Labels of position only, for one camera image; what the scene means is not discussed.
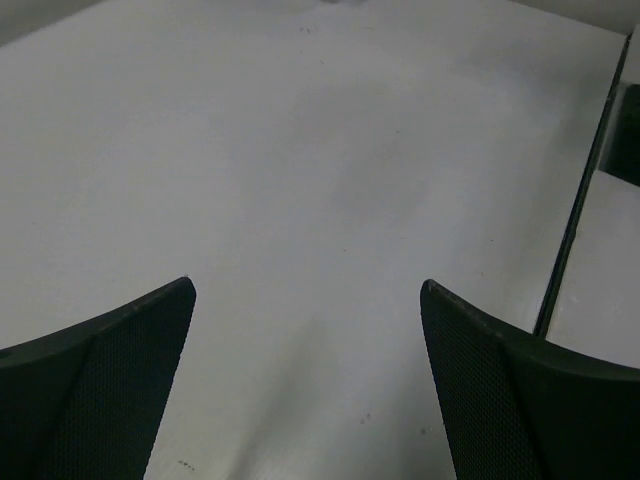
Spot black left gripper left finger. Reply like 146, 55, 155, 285
1, 277, 196, 479

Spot dark table edge rail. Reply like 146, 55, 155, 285
532, 33, 633, 339

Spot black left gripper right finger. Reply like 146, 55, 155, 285
420, 280, 639, 479

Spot black bracket block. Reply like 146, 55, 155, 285
600, 84, 639, 186

